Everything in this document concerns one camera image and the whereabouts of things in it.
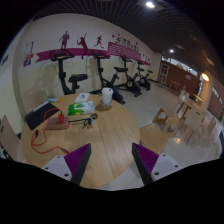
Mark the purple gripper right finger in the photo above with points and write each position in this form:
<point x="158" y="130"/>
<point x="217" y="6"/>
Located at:
<point x="153" y="166"/>

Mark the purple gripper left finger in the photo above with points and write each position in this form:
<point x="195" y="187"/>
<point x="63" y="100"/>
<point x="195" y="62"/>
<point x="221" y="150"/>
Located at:
<point x="72" y="166"/>

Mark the red charger plug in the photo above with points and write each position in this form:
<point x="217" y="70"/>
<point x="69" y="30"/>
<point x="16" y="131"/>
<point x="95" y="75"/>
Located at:
<point x="61" y="118"/>

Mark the wooden chair near table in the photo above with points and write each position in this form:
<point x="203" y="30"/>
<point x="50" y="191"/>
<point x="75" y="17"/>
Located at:
<point x="156" y="139"/>

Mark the wooden stool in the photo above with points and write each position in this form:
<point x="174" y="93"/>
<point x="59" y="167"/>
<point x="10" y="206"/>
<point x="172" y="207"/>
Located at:
<point x="165" y="115"/>

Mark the white chair right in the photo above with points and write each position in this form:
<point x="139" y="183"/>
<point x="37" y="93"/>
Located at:
<point x="193" y="121"/>

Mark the green wet wipes pack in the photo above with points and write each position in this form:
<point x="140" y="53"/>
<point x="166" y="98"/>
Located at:
<point x="81" y="108"/>

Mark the black laptop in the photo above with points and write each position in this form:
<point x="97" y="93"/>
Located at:
<point x="37" y="115"/>

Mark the round wooden coaster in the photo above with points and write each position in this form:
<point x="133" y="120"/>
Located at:
<point x="102" y="107"/>

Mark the wooden chair left edge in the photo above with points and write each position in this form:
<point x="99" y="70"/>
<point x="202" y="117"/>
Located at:
<point x="11" y="143"/>

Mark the blue orange small object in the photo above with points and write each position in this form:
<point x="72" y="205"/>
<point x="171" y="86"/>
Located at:
<point x="54" y="99"/>

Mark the white box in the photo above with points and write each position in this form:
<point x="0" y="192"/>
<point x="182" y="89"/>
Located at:
<point x="82" y="97"/>

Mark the white dining table right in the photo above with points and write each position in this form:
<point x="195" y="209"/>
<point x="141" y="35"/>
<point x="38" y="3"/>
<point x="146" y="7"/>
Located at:
<point x="190" y="104"/>

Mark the black exercise bike far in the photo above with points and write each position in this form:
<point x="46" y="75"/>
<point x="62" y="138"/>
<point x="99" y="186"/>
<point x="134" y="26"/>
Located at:
<point x="143" y="82"/>

